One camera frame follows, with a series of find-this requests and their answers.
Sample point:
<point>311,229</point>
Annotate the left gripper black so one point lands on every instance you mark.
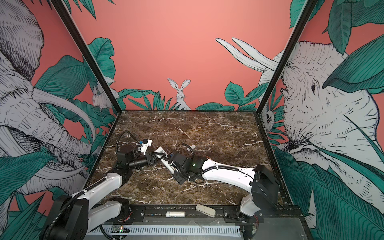
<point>149,159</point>

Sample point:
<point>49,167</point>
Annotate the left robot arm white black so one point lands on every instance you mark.
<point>72,217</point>

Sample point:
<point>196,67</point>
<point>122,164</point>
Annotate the white slotted cable duct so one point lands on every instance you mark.
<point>158,230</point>

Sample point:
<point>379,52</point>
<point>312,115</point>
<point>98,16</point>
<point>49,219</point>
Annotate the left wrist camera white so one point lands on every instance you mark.
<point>144,145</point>

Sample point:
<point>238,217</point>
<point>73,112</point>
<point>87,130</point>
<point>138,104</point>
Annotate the black left frame post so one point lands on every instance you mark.
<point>66,18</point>

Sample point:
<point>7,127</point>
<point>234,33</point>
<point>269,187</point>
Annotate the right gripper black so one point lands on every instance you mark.
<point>176,175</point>

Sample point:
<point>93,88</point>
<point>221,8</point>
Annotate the black right frame post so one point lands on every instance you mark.
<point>297,32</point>

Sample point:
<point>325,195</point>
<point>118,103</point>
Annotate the black front mounting rail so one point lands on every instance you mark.
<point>230,213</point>

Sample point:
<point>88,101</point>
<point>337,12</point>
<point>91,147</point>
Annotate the black frame post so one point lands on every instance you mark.
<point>66,18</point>
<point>297,32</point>

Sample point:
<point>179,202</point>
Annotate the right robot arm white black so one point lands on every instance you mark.
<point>260,183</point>

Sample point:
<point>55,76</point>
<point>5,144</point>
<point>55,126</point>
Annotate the white remote control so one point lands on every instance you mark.
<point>165,160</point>

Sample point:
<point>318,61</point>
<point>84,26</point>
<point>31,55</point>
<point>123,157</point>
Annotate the grey box on rail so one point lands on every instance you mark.
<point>206,210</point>

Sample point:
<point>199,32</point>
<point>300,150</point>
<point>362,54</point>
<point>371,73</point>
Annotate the white cylinder on rail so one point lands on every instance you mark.
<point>175,214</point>

